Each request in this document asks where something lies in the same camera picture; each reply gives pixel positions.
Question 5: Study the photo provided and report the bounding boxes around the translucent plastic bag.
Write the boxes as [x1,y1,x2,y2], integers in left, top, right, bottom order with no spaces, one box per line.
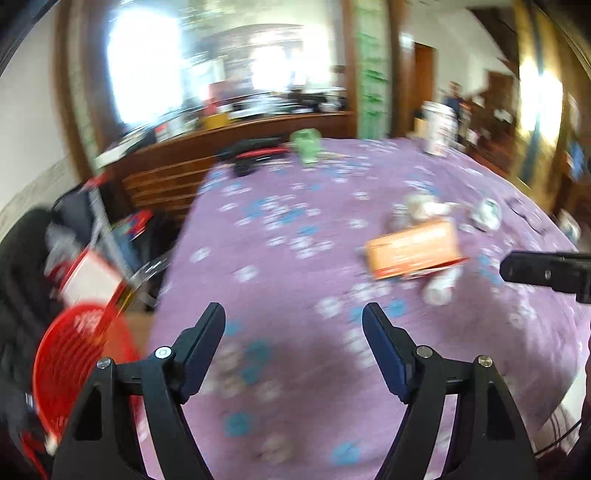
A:
[390,193,455,232]

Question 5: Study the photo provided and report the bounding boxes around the black handheld tool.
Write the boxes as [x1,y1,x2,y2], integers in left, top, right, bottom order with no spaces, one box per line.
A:
[217,136,288,162]

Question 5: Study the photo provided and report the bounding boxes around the crumpled white wrapper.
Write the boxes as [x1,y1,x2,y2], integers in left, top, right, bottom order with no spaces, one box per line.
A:
[471,198,503,232]

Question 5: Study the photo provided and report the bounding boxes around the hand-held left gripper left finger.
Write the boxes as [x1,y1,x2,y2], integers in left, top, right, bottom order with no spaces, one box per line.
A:
[51,302,227,480]

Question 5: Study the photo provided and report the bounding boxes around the green cloth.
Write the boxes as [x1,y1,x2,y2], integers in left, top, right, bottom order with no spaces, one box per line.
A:
[290,129,325,165]

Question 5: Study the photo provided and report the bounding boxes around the bamboo wall sticker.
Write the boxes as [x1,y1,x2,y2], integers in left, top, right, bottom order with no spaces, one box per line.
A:
[355,0,389,139]

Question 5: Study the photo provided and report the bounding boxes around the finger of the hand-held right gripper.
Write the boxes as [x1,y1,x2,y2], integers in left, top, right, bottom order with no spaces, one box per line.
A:
[501,250,591,304]

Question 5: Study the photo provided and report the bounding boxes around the dark framed glasses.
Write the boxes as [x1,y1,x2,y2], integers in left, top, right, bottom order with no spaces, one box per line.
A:
[505,198,546,234]

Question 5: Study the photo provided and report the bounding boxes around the purple floral tablecloth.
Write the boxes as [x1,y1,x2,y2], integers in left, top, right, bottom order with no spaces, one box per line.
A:
[139,136,591,480]

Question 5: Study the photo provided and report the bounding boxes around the red rimmed white tray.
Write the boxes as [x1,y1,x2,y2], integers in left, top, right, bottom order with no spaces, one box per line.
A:
[56,248,126,309]

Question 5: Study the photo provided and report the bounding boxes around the orange medicine box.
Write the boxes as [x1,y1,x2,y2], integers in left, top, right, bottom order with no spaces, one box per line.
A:
[365,219,469,281]

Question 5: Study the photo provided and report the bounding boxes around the black leather sofa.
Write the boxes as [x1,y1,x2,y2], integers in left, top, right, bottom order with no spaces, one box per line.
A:
[0,208,61,416]

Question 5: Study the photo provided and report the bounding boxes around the white cartoon paper cup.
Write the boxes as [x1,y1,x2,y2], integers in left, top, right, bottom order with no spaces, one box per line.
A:
[421,102,457,158]

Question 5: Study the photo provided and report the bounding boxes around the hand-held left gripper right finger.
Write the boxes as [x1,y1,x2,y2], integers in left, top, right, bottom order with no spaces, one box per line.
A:
[362,302,541,480]

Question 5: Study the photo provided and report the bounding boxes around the teal ointment tube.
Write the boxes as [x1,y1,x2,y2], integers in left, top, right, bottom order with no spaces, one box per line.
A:
[422,268,463,306]

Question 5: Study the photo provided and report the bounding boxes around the red plastic basket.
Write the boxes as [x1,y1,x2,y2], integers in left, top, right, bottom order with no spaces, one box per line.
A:
[32,302,144,444]

